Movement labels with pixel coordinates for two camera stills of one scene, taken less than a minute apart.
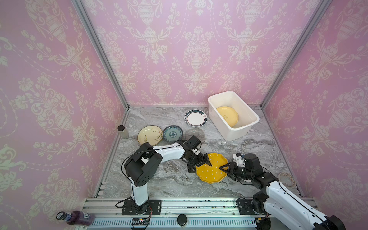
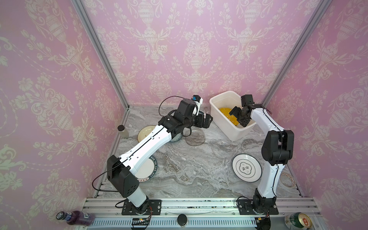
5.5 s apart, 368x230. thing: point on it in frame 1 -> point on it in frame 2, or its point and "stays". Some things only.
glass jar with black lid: (124, 133) stays
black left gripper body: (193, 159) -> (198, 120)
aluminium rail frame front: (176, 214) stays
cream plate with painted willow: (151, 134) stays
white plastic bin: (234, 118) stays
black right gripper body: (232, 168) -> (238, 113)
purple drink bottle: (77, 218) stays
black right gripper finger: (227, 165) -> (244, 121)
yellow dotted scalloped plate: (213, 174) -> (232, 118)
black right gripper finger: (226, 169) -> (235, 111)
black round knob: (182, 219) stays
